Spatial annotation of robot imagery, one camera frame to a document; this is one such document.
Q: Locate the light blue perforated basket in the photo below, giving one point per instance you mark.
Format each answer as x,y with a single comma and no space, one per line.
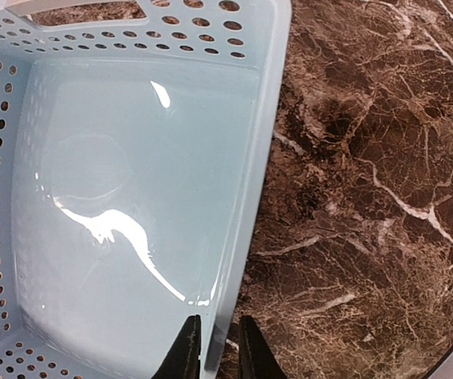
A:
132,160

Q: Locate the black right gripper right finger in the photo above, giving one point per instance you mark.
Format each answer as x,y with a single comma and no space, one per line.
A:
255,357

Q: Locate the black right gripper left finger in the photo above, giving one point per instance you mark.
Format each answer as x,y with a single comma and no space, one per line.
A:
183,359

